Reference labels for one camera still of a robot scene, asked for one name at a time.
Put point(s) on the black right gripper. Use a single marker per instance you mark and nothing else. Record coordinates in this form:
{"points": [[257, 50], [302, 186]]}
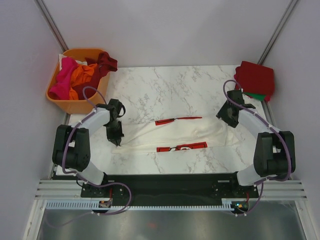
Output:
{"points": [[221, 113]]}

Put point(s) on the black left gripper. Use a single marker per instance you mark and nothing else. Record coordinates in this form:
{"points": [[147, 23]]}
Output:
{"points": [[116, 138]]}

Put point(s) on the white printed t shirt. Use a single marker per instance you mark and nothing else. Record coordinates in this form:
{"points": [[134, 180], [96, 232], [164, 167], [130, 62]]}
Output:
{"points": [[175, 134]]}

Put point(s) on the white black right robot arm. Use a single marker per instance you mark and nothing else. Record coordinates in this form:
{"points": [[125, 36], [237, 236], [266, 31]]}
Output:
{"points": [[274, 155]]}

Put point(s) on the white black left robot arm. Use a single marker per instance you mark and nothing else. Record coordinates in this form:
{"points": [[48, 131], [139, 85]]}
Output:
{"points": [[72, 149]]}

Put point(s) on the folded green t shirt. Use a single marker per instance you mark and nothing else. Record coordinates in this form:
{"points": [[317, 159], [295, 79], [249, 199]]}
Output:
{"points": [[259, 97]]}

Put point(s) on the folded dark red t shirt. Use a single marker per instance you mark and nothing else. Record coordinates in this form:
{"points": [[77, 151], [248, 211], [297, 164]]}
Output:
{"points": [[256, 79]]}

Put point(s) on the crumpled orange t shirt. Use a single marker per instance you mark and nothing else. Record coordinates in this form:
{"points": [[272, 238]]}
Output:
{"points": [[81, 75]]}

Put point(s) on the crumpled pink t shirt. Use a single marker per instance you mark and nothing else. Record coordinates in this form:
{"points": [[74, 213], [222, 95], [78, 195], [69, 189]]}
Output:
{"points": [[61, 90]]}

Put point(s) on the crumpled maroon t shirt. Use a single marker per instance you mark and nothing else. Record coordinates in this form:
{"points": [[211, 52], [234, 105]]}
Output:
{"points": [[105, 64]]}

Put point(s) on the white cloth in basket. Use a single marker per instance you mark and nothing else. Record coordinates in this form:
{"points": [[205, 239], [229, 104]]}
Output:
{"points": [[61, 56]]}

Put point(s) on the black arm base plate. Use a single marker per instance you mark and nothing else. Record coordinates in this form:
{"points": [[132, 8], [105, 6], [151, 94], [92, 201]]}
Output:
{"points": [[171, 189]]}

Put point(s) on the white slotted cable duct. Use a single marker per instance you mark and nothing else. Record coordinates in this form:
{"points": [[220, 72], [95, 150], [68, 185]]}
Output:
{"points": [[96, 205]]}

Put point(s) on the aluminium frame rail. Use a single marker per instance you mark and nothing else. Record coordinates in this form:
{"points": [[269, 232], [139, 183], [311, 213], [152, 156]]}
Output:
{"points": [[292, 190]]}

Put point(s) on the right corner aluminium post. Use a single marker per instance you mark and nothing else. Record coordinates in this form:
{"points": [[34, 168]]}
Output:
{"points": [[278, 30]]}

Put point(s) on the corner aluminium post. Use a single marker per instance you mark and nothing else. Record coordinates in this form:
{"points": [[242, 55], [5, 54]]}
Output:
{"points": [[51, 24], [278, 30]]}

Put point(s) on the left corner aluminium post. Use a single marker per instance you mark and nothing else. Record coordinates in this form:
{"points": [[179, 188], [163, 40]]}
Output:
{"points": [[51, 24]]}

